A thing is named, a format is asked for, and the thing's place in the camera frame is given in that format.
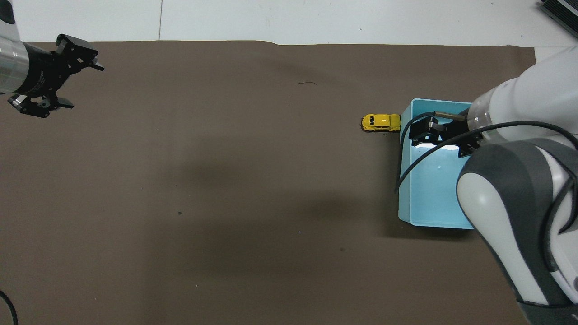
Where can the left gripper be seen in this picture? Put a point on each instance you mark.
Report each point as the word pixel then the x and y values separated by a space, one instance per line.
pixel 41 72

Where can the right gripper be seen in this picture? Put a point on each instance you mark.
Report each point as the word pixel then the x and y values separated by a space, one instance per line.
pixel 458 127

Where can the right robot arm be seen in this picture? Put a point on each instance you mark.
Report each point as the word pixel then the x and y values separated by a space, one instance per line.
pixel 519 189

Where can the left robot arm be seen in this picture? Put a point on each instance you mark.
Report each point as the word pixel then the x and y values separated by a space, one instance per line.
pixel 10 63

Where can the yellow toy beetle car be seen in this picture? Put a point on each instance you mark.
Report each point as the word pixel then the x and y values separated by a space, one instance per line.
pixel 381 122

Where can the light blue plastic bin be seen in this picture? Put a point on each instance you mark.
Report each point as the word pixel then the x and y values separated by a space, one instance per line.
pixel 429 189

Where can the dark grey ribbed box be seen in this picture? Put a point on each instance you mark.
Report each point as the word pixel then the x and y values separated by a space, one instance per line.
pixel 562 10

